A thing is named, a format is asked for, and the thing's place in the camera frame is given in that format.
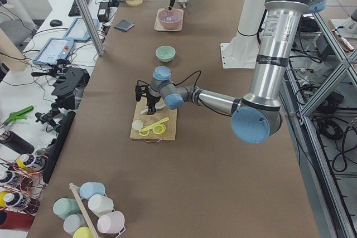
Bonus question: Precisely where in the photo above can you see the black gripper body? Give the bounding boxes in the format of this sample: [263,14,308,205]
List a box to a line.
[135,80,161,110]

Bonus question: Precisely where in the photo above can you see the white ceramic spoon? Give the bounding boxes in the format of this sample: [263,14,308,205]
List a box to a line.
[140,103,165,115]

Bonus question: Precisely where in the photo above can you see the metal ice scoop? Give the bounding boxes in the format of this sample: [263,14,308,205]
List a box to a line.
[177,0,189,8]

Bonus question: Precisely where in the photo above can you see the clear ice cubes pile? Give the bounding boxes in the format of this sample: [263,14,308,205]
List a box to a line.
[159,10,182,23]

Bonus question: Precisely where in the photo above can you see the pink bowl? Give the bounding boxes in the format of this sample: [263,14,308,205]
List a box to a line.
[158,8,184,30]

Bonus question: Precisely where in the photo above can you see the mint green bowl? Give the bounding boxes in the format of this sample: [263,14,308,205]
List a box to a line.
[155,45,176,62]

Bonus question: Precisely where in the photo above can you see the lemon slice lower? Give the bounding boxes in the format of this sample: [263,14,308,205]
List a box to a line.
[138,127,151,137]

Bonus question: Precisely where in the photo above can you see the wooden cutting board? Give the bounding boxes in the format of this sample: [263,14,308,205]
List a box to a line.
[130,98,177,140]

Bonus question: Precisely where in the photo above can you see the cream plastic tray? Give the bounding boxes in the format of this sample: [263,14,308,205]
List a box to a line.
[154,8,183,32]

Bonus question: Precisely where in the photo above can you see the grey purple cloth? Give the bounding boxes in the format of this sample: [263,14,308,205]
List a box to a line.
[114,19,135,32]

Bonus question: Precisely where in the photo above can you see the black power adapter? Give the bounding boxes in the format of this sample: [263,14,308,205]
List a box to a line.
[97,2,110,22]

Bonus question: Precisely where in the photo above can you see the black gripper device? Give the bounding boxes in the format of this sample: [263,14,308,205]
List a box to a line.
[51,67,90,110]

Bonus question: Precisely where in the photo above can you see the black long bar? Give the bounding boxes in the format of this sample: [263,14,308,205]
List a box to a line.
[42,111,76,184]

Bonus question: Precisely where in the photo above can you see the black keyboard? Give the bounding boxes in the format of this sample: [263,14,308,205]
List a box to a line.
[68,0,93,17]

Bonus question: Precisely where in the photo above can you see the blue teach pendant far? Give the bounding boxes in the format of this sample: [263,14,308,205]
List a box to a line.
[63,18,90,42]

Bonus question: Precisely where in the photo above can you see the blue teach pendant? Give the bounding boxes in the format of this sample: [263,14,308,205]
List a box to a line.
[63,18,90,42]
[33,38,74,65]

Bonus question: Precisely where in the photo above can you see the blue cup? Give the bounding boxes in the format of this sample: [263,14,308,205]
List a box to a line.
[79,182,105,200]

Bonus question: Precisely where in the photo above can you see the blue teach pendant near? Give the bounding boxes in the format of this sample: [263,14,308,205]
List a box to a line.
[33,38,74,65]

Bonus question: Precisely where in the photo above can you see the white cup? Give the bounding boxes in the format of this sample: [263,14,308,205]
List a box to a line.
[88,194,114,217]

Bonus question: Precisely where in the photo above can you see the wooden cup rack pole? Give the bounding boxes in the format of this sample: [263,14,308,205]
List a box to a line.
[69,182,100,238]

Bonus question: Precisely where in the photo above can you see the pink cup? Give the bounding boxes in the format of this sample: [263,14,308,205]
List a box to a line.
[97,211,125,234]

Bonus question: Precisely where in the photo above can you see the black computer mouse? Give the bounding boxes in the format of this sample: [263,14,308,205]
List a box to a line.
[50,20,62,27]

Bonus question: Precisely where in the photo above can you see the green plastic tool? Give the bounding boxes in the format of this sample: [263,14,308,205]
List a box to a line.
[1,105,34,128]

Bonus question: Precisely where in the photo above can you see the green cup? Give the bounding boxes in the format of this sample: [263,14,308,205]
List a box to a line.
[52,198,80,220]

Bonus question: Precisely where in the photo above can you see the yellow paint bottle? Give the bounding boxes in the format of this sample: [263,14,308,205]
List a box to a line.
[18,154,46,172]

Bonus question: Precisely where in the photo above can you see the grey cup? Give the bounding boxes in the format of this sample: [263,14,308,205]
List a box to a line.
[63,213,87,235]

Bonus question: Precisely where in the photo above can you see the yellow cup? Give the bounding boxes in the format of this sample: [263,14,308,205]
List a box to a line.
[73,226,94,238]

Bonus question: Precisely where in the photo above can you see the black water bottle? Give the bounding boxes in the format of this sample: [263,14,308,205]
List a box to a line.
[1,128,34,154]

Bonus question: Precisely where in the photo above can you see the red container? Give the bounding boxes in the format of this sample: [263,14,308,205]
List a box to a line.
[1,210,35,231]

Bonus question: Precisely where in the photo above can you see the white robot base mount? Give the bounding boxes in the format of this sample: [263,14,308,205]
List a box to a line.
[220,0,265,69]

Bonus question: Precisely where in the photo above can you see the aluminium frame post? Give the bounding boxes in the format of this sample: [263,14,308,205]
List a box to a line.
[75,0,104,56]

